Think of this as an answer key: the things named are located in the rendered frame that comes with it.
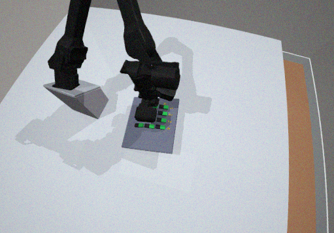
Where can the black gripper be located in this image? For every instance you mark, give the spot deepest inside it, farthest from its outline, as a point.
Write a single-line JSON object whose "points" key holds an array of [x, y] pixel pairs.
{"points": [[146, 112]]}

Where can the grey switch panel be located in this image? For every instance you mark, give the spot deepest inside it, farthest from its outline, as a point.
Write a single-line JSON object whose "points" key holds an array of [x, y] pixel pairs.
{"points": [[155, 136]]}

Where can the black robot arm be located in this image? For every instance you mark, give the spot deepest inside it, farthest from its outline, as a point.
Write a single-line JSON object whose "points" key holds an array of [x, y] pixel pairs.
{"points": [[70, 52]]}

